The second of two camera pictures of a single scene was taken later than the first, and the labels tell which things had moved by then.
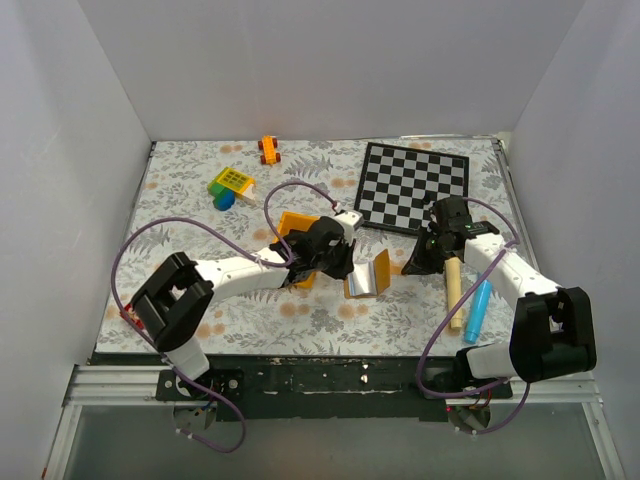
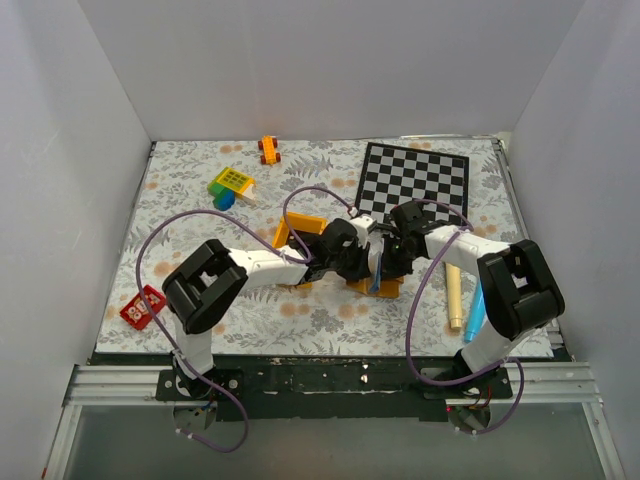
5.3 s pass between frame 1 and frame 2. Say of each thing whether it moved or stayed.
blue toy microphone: stayed
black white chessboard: stayed
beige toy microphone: stayed
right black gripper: moved
